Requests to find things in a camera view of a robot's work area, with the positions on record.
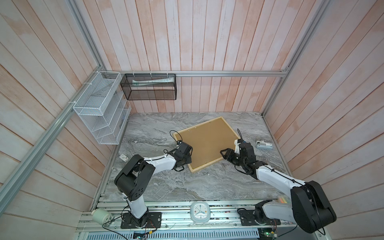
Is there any black wire mesh basket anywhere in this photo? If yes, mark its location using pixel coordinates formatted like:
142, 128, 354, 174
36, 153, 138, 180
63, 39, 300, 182
120, 73, 177, 101

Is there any small white grey device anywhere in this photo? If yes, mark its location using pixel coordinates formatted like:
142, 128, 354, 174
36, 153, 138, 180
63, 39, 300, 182
256, 141, 273, 150

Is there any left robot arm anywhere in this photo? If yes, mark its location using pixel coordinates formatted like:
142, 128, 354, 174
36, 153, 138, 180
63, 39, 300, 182
114, 141, 193, 228

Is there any white wire mesh shelf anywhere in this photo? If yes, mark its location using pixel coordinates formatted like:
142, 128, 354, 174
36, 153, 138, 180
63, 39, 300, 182
74, 71, 132, 145

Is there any light wooden picture frame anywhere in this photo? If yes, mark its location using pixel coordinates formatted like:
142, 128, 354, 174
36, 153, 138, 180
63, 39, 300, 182
172, 116, 241, 174

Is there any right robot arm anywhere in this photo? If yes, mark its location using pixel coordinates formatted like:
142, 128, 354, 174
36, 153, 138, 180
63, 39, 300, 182
220, 139, 337, 234

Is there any white desk clock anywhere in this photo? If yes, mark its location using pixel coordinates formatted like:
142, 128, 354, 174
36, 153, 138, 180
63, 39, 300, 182
190, 201, 211, 224

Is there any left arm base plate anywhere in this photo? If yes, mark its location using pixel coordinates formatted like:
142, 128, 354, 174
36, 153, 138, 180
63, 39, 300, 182
121, 212, 162, 229

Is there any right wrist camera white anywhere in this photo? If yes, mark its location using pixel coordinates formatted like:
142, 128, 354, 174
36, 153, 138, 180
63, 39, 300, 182
235, 139, 243, 154

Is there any small white square tag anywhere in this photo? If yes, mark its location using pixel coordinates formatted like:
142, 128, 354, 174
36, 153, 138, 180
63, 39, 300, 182
119, 154, 128, 162

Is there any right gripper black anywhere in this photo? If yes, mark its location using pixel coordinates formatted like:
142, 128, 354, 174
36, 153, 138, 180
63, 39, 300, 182
220, 147, 246, 168

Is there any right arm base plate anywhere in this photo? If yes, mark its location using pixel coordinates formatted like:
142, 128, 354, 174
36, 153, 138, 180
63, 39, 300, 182
237, 208, 281, 226

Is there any white tape roll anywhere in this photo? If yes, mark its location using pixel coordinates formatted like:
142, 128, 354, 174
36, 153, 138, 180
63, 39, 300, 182
91, 209, 114, 227

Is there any paper in black basket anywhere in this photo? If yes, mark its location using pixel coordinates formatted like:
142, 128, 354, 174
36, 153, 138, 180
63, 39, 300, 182
132, 77, 175, 87

